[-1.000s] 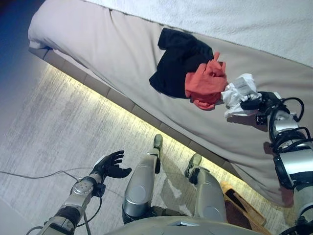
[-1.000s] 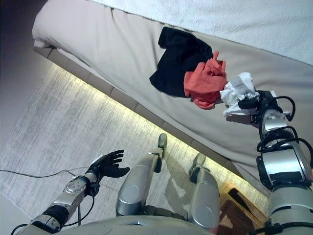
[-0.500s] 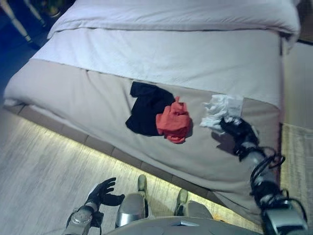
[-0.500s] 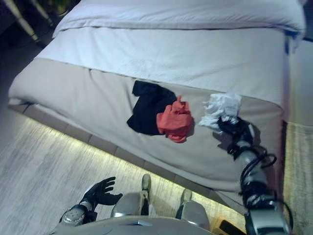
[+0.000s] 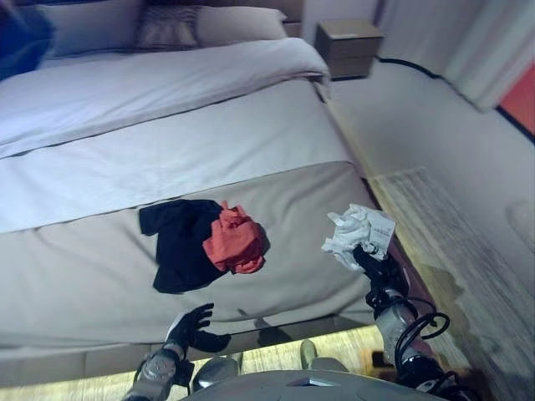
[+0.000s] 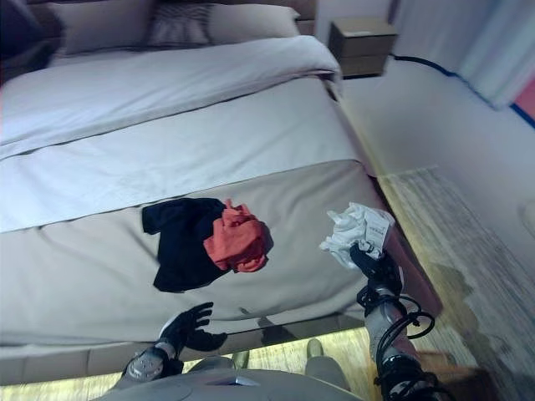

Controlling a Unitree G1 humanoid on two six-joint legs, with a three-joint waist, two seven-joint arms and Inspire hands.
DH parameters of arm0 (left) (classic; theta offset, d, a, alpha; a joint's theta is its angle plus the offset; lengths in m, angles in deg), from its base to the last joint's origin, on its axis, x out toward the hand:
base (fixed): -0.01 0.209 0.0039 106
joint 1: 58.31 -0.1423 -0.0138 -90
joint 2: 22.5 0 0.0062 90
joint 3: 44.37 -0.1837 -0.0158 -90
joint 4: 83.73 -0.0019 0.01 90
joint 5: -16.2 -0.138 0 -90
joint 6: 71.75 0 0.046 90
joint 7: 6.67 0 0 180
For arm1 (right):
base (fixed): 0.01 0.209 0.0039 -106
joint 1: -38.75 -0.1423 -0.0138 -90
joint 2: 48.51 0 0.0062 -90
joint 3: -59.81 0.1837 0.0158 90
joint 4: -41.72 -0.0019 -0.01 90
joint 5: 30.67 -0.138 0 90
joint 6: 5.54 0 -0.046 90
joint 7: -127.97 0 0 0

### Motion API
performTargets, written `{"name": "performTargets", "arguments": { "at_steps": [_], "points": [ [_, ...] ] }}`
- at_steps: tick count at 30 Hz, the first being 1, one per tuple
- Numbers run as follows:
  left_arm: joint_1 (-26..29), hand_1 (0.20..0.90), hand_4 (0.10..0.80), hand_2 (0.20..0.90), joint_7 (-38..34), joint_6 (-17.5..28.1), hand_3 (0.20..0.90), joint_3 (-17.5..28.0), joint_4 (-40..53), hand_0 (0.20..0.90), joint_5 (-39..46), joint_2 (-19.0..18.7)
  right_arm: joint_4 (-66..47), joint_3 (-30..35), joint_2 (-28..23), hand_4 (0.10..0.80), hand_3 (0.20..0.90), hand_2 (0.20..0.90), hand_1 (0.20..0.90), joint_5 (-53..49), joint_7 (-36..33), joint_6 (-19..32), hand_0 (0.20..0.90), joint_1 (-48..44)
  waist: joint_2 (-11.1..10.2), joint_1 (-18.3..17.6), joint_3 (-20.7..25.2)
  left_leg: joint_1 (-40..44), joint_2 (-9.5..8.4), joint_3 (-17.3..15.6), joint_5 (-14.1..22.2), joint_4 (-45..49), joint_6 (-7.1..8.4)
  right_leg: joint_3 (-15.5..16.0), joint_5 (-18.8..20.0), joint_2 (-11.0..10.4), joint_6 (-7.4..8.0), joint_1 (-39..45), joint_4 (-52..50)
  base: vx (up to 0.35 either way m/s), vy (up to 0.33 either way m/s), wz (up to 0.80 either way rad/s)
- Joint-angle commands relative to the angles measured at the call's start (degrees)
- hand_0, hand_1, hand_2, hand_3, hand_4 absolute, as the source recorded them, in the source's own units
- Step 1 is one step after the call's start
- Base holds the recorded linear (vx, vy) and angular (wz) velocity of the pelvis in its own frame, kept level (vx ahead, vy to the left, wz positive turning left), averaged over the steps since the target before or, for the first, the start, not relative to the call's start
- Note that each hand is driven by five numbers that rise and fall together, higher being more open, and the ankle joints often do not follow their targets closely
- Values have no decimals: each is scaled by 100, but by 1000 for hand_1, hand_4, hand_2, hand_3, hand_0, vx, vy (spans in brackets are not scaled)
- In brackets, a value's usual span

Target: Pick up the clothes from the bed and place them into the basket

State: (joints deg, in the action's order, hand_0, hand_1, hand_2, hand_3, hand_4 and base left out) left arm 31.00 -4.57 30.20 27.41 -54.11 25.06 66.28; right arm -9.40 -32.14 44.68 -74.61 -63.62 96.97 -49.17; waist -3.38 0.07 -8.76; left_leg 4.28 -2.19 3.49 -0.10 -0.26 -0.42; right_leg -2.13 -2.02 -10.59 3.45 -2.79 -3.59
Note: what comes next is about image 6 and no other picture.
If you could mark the plain beige pillow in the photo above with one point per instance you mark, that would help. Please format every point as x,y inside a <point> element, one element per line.
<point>100,25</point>
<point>251,21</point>

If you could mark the orange-red garment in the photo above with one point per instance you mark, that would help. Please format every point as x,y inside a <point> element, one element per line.
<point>238,242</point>

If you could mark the silver right robot leg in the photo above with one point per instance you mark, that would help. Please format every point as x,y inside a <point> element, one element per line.
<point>322,359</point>

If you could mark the white curtain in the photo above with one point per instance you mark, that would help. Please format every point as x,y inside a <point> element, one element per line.
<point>480,42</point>

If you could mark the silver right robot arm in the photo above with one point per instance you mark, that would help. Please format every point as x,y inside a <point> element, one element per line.
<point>388,334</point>

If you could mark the black garment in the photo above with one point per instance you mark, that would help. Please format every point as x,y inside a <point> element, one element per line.
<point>179,242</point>

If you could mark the grey striped rug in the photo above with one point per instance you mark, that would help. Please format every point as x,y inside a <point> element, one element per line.
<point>472,271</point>

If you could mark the white garment with label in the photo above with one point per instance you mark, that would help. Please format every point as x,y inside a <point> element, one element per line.
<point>347,234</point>

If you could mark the beige bed runner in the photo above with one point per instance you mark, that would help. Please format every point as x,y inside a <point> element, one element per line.
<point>104,275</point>

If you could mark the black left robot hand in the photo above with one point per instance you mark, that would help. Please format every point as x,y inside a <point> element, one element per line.
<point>188,330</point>

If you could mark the beige padded bed base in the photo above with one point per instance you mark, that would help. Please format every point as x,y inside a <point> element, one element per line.
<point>62,359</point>

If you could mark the brown two-drawer nightstand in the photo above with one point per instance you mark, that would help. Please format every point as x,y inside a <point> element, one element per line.
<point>361,46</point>

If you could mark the grey robot torso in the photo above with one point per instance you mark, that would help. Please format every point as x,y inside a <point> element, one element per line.
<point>234,386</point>

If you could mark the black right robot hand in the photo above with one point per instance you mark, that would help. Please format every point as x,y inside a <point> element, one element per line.
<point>378,273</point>

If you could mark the white duvet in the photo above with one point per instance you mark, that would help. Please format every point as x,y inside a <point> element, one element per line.
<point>146,83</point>

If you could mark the striped pillow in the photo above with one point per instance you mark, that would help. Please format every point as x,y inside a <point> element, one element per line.
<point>179,25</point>

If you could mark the white textured bed sheet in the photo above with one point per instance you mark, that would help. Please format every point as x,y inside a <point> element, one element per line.
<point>167,158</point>

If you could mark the grey padded headboard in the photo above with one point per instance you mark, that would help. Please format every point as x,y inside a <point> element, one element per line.
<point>305,10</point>

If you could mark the woven brown basket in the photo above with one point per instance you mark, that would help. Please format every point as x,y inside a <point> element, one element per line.
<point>451,367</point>

